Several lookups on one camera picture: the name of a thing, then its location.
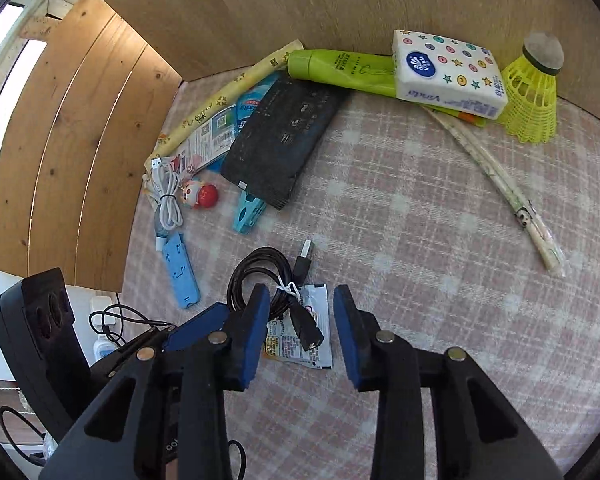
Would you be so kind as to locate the yellow paper sleeve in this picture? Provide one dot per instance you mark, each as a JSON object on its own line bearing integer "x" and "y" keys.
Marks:
{"x": 230, "y": 91}

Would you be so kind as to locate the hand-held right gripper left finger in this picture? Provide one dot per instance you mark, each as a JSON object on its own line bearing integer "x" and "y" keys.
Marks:
{"x": 252, "y": 340}

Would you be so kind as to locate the white printed sachet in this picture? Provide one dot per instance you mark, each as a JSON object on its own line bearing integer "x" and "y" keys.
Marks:
{"x": 316, "y": 306}

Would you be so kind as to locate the white power adapter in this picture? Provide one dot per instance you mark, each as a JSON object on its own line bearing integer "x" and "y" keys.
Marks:
{"x": 105, "y": 307}

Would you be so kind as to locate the black box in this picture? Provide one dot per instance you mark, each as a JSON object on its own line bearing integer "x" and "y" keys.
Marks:
{"x": 275, "y": 145}

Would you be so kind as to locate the blue and white packet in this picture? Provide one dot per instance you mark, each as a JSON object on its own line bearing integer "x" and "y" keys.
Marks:
{"x": 215, "y": 130}

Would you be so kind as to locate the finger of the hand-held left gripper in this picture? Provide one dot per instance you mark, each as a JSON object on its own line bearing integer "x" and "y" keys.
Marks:
{"x": 195, "y": 327}
{"x": 135, "y": 340}

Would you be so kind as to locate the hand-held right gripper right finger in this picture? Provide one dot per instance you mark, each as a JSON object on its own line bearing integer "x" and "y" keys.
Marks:
{"x": 347, "y": 340}

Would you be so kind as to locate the blue clothes peg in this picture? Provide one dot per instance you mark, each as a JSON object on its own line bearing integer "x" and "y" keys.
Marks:
{"x": 247, "y": 212}

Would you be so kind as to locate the star printed tissue pack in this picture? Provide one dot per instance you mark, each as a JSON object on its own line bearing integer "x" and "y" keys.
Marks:
{"x": 445, "y": 70}

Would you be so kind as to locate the wooden board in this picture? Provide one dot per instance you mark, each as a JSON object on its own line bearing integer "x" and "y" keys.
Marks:
{"x": 330, "y": 0}

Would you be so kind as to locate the pink checked tablecloth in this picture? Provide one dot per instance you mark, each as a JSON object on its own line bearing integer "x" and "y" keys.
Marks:
{"x": 405, "y": 260}

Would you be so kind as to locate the yellow shuttlecock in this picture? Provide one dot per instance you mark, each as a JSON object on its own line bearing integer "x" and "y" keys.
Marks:
{"x": 530, "y": 100}

